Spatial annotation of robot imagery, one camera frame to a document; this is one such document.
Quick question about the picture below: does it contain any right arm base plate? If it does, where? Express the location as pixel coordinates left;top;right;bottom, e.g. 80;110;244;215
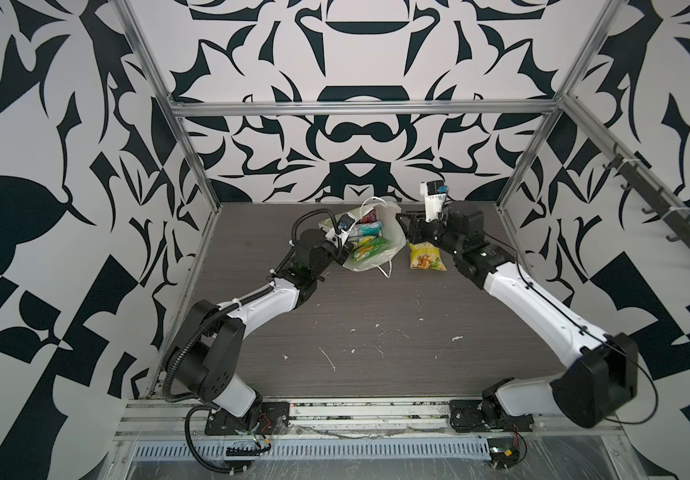
449;399;534;433

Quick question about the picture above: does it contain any black wall hook rack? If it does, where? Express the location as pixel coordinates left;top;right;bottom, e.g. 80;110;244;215
602;143;690;251

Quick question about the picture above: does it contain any white floral paper bag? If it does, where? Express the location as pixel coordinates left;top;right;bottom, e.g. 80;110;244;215
335;197;407;277

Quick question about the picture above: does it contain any small electronics board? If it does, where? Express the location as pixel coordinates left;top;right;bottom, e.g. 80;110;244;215
487;434;528;471

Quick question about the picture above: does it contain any teal snack packet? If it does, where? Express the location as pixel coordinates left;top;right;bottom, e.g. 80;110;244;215
355;221;382;237

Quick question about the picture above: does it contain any white slotted cable duct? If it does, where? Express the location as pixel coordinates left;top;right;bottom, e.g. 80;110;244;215
125;437;493;462

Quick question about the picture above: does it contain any yellow snack packet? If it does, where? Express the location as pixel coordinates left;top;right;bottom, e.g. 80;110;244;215
409;242;446;272

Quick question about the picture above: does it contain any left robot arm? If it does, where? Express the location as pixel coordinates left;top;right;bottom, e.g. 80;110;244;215
161;229;348;418

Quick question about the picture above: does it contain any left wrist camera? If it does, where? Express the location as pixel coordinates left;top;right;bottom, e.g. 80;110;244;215
337;212;358;234

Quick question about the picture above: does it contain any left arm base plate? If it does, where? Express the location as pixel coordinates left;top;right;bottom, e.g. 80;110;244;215
205;401;290;436

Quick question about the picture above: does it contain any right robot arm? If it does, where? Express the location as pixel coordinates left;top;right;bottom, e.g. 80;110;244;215
396;208;641;428

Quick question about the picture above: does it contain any green snack packet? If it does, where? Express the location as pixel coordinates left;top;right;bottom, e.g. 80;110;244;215
351;236;390;264

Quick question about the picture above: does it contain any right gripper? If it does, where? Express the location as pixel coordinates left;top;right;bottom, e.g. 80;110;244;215
397;209;467;261

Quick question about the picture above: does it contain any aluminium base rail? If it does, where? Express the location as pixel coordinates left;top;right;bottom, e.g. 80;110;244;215
112;397;625;441

